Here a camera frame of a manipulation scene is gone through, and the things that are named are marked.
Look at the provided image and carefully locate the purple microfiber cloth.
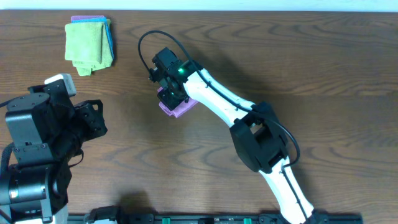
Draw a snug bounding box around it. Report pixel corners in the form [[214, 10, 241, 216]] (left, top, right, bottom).
[[157, 87, 198, 118]]

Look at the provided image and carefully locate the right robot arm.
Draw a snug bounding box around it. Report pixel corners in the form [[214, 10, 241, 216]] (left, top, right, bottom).
[[150, 48, 314, 223]]

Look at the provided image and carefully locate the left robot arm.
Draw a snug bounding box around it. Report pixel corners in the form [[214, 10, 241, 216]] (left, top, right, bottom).
[[1, 74, 108, 223]]

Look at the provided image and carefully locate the green folded cloth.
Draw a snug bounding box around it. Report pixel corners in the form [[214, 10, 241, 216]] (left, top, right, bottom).
[[65, 22, 114, 76]]

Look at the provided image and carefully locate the blue folded cloth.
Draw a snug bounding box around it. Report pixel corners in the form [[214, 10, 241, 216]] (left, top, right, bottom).
[[72, 17, 114, 58]]

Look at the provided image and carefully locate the purple folded cloth in stack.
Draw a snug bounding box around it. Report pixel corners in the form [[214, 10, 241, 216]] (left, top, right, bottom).
[[70, 15, 104, 22]]

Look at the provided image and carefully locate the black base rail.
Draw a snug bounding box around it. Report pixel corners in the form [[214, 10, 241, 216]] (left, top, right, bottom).
[[67, 205, 364, 224]]

